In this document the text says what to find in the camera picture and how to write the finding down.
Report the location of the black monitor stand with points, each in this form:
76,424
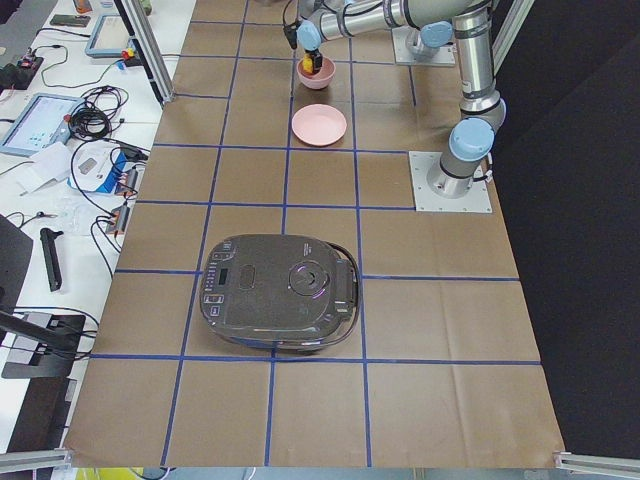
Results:
45,345

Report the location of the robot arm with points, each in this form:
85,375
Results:
433,23

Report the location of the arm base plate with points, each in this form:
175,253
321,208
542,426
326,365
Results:
431,46
436,192

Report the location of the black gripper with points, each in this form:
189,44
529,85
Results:
312,53

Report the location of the blue teach pendant far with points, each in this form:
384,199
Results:
109,38

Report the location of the red yellow apple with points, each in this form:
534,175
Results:
310,65

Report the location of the blue teach pendant near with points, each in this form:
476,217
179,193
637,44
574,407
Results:
43,122

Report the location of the pink plate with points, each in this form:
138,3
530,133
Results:
319,125

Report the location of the blue white box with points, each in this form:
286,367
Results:
97,167

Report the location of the blue teach pendant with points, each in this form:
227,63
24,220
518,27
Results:
109,38
43,122

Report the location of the pink bowl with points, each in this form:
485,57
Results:
320,80

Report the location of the black bar tool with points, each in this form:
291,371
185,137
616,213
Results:
47,238

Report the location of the dark grey rice cooker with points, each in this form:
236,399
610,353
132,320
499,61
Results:
283,292

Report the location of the aluminium frame post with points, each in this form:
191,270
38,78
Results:
141,34

